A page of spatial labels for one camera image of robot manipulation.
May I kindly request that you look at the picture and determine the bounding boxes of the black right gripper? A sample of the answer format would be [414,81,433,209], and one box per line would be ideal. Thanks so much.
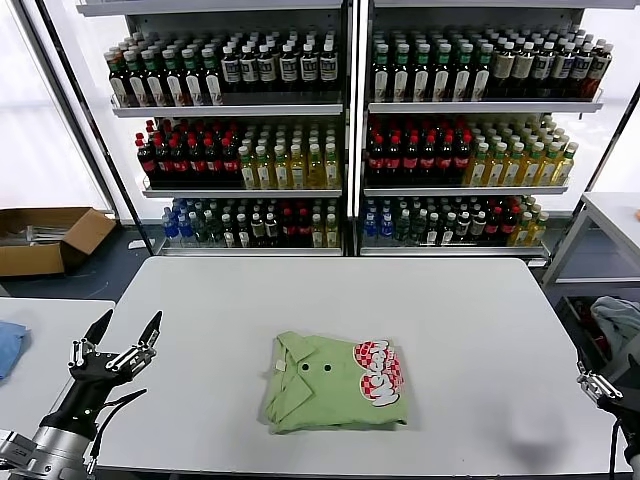
[576,359,640,432]

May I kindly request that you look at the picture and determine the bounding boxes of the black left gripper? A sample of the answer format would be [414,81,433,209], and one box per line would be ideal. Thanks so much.
[47,309,164,429]

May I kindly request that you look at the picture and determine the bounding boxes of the green polo shirt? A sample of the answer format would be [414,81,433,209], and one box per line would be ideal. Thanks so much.
[259,329,411,436]

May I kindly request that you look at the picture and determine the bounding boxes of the red item in crate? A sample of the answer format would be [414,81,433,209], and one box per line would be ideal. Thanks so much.
[582,309,609,351]

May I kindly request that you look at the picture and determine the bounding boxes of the grey white cloth pile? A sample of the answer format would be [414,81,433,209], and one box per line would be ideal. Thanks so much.
[590,295,640,356]

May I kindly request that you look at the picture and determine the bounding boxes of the black storage crate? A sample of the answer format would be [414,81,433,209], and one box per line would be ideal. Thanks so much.
[555,295,614,374]

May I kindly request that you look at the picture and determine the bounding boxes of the white side table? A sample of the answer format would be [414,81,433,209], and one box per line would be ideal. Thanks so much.
[0,297,117,480]

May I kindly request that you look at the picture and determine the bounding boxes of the folded blue cloth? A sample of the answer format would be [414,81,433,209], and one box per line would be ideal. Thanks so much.
[0,319,32,384]

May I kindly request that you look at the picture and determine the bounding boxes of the open cardboard box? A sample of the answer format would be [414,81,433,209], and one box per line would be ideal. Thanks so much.
[0,206,119,278]

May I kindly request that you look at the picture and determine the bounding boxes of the grey parts in cardboard box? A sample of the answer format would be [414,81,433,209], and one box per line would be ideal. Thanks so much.
[0,224,69,247]

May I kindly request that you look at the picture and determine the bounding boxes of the small cola bottle red label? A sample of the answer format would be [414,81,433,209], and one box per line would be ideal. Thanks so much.
[485,207,503,244]
[501,205,520,244]
[297,207,314,248]
[281,207,299,248]

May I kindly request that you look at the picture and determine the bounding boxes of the cola bottle red cap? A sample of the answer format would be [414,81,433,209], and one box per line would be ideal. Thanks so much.
[170,137,190,187]
[367,133,386,184]
[221,137,241,187]
[188,137,207,187]
[204,137,224,187]
[384,133,404,184]
[402,133,421,184]
[136,132,157,187]
[452,132,473,184]
[154,135,174,187]
[419,133,439,184]
[436,133,455,184]

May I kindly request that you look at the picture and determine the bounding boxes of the yellow tea bottle white cap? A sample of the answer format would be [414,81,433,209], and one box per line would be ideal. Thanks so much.
[519,141,545,188]
[483,142,509,188]
[464,142,491,188]
[307,143,325,190]
[501,141,527,188]
[273,143,292,190]
[238,144,258,190]
[323,142,341,190]
[255,144,274,190]
[537,141,563,188]
[290,143,307,190]
[553,141,581,188]

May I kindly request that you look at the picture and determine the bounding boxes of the black slanted pole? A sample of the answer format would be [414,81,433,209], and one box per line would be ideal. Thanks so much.
[37,0,156,256]
[574,92,640,216]

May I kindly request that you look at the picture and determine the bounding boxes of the dark tea bottle green label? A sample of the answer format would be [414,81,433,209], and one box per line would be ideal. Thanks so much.
[142,48,165,107]
[372,43,392,104]
[453,43,474,104]
[412,43,433,104]
[182,47,205,106]
[472,43,493,104]
[202,46,225,106]
[433,43,454,104]
[163,47,185,107]
[124,49,147,108]
[108,52,130,108]
[392,43,412,104]

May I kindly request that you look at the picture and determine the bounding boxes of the grey metal shelf rack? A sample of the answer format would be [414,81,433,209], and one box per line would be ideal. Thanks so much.
[357,0,609,259]
[74,0,351,259]

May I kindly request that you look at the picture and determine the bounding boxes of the dark drink bottle white label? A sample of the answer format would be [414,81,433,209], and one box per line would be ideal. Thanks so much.
[532,42,556,99]
[221,44,242,94]
[589,42,615,99]
[319,42,339,94]
[299,43,320,94]
[572,42,596,99]
[240,44,261,94]
[552,42,576,99]
[279,43,300,94]
[258,43,279,94]

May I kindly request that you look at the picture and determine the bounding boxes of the dark bottle beige label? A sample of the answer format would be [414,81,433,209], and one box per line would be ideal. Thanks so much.
[492,42,516,99]
[512,42,536,99]

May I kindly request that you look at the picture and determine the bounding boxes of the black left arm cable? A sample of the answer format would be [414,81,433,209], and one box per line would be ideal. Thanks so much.
[82,388,149,474]

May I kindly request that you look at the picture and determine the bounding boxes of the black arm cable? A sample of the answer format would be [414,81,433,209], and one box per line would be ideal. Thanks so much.
[610,417,621,474]
[82,388,149,474]

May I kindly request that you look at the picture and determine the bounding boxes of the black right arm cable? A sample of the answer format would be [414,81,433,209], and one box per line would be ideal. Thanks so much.
[610,417,621,474]

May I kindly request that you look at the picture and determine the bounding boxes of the grey metal frame table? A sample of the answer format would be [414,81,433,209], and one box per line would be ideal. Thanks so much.
[541,192,640,301]

